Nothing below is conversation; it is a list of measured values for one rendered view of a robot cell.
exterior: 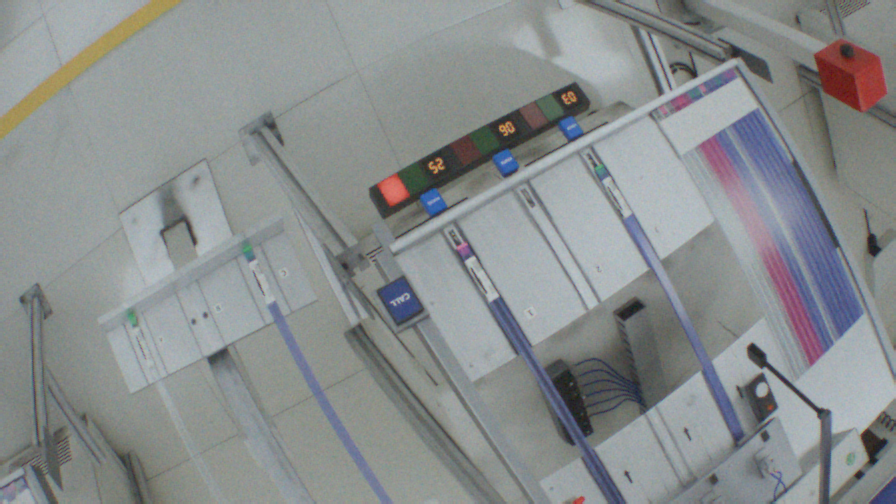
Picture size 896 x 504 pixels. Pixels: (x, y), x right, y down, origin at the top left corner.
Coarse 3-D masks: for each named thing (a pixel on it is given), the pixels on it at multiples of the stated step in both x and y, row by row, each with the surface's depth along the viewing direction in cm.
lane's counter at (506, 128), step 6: (504, 120) 159; (510, 120) 159; (492, 126) 159; (498, 126) 159; (504, 126) 159; (510, 126) 159; (516, 126) 159; (498, 132) 158; (504, 132) 158; (510, 132) 158; (516, 132) 158; (504, 138) 158; (510, 138) 158
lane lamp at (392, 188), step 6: (396, 174) 156; (384, 180) 156; (390, 180) 156; (396, 180) 156; (378, 186) 156; (384, 186) 156; (390, 186) 156; (396, 186) 156; (402, 186) 156; (384, 192) 155; (390, 192) 155; (396, 192) 155; (402, 192) 156; (390, 198) 155; (396, 198) 155; (402, 198) 155; (390, 204) 155
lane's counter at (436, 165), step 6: (432, 156) 157; (438, 156) 157; (426, 162) 157; (432, 162) 157; (438, 162) 157; (444, 162) 157; (426, 168) 157; (432, 168) 157; (438, 168) 157; (444, 168) 157; (450, 168) 157; (432, 174) 156; (438, 174) 156; (444, 174) 156; (432, 180) 156
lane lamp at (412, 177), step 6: (408, 168) 156; (414, 168) 156; (402, 174) 156; (408, 174) 156; (414, 174) 156; (420, 174) 156; (402, 180) 156; (408, 180) 156; (414, 180) 156; (420, 180) 156; (426, 180) 156; (408, 186) 156; (414, 186) 156; (420, 186) 156; (426, 186) 156; (414, 192) 156
